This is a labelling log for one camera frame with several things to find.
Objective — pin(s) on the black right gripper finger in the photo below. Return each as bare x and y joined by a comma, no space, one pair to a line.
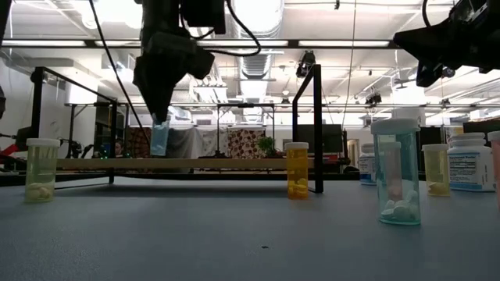
414,41

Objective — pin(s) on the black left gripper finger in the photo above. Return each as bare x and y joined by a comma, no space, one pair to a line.
156,97

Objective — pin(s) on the light blue pill vial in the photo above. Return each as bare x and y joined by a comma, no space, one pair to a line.
160,140

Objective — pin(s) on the teal pill vial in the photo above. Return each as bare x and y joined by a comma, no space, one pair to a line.
395,125

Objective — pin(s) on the white bottle blue label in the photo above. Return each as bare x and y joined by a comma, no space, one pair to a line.
470,164

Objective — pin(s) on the pink pill vial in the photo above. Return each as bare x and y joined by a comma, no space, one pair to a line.
496,168

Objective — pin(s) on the yellow pill vial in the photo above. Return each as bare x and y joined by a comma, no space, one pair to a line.
436,171

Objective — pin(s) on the white melatonin bottle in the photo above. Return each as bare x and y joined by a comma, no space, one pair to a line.
366,166

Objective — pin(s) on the pale green-yellow pill vial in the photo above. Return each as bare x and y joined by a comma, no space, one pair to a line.
42,175

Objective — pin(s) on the amber pill vial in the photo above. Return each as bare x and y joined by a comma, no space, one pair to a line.
297,171

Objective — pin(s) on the dark brown patterned cloth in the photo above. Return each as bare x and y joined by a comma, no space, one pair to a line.
137,142

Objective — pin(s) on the grey cloth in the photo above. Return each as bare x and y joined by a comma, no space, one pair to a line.
187,142

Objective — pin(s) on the black shelving unit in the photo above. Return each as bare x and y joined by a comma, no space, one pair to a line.
103,129

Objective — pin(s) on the person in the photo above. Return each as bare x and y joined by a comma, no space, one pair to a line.
118,147

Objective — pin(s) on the white pillar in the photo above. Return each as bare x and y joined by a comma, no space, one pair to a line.
408,105

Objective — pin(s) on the large black panel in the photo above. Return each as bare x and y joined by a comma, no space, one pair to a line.
429,136
482,126

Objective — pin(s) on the white brown patterned cloth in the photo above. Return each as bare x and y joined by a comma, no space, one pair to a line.
242,144

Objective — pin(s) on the small green background plant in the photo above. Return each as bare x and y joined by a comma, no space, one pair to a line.
267,145

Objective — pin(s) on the black monitor screen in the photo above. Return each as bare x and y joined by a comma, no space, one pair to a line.
332,138

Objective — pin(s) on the blue table mat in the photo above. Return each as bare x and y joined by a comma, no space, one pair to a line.
195,234

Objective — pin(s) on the red bar object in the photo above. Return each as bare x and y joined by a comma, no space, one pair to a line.
9,150

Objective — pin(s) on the black ceiling camera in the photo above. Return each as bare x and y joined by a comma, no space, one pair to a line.
373,97
448,72
306,62

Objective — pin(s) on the wooden shelf black metal frame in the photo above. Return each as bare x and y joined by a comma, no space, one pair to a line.
176,163

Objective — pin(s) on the black table frame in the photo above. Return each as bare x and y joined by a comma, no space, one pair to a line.
195,176

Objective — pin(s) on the silver ceiling duct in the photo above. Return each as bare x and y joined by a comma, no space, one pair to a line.
256,66

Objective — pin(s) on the black background frame stand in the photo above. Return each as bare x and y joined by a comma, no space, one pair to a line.
246,105

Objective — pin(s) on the black horizontal frame beam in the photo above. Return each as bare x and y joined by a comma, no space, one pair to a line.
293,43

